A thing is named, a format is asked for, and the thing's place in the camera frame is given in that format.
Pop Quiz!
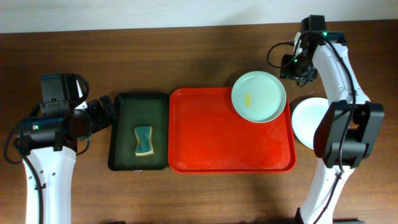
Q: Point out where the dark green tray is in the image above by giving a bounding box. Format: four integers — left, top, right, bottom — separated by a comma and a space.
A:
108, 92, 169, 171

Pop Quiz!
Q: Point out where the mint green plate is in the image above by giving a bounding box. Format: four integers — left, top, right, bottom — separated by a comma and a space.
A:
231, 71, 287, 123

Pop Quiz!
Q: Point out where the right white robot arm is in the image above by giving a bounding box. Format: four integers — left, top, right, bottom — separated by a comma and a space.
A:
282, 30, 384, 223

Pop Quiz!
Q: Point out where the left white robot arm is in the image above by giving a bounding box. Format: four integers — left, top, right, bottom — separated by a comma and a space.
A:
14, 95, 118, 223

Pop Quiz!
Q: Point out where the green yellow sponge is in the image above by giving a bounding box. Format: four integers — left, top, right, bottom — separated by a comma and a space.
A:
134, 126, 154, 156

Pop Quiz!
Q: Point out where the red tray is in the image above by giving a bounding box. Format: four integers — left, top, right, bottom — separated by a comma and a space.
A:
168, 87, 297, 174

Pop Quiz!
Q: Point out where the white plate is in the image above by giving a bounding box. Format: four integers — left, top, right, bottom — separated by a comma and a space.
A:
292, 118, 315, 149

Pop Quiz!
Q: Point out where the light blue plate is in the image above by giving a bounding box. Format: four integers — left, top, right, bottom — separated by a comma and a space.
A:
292, 97, 329, 130

